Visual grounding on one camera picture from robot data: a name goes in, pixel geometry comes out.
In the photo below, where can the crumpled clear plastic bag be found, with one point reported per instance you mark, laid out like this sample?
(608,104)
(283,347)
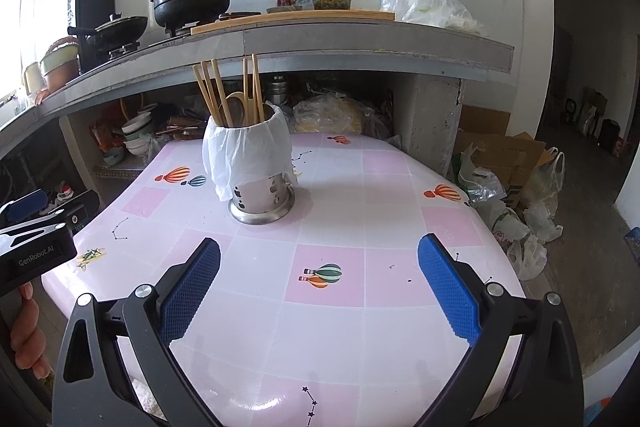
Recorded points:
(442,14)

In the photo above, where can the green rimmed basin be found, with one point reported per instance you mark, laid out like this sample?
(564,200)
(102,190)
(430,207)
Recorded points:
(60,52)

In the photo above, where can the wooden cutting board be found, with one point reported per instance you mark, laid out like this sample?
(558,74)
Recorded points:
(300,18)

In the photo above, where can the white plastic bag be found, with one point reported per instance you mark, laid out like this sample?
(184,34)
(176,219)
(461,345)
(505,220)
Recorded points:
(527,257)
(542,179)
(510,227)
(547,224)

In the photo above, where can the black panel appliance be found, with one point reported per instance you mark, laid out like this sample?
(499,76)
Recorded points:
(92,2)

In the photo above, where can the red printed packets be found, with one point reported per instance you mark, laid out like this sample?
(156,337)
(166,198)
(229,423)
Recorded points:
(102,129)

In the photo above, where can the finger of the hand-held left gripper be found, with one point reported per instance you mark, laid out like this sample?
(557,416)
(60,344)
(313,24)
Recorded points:
(25,203)
(80,209)

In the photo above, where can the cardboard box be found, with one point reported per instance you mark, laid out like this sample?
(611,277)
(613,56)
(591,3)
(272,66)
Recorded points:
(500,147)

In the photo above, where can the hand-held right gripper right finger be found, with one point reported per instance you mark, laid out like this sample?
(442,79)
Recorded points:
(447,289)

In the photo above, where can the person's left hand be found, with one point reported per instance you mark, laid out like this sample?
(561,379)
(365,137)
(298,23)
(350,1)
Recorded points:
(27,332)

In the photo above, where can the black wok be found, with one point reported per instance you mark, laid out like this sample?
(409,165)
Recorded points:
(120,27)

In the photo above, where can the metal shelf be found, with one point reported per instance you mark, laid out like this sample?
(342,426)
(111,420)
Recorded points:
(117,169)

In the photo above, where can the stack of ceramic bowls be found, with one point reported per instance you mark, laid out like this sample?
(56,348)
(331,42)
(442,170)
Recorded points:
(137,132)

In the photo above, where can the dark round container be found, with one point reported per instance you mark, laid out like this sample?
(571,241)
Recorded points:
(607,134)

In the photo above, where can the gas stove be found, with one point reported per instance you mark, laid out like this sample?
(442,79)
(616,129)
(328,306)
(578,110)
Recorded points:
(145,42)

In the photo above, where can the brown clay pot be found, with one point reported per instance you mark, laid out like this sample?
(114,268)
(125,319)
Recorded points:
(62,77)

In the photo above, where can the metal utensil holder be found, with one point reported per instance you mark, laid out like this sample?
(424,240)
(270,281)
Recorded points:
(260,202)

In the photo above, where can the stacked steel pots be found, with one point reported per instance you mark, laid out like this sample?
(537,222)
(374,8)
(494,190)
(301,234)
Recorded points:
(277,89)

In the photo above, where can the bag of yellow food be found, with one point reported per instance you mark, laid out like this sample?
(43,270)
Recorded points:
(330,114)

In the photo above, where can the clear crinkled plastic bag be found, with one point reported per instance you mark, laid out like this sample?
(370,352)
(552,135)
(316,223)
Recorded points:
(480,184)

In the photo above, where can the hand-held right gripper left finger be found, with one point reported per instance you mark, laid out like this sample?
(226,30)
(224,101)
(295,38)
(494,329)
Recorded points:
(192,292)

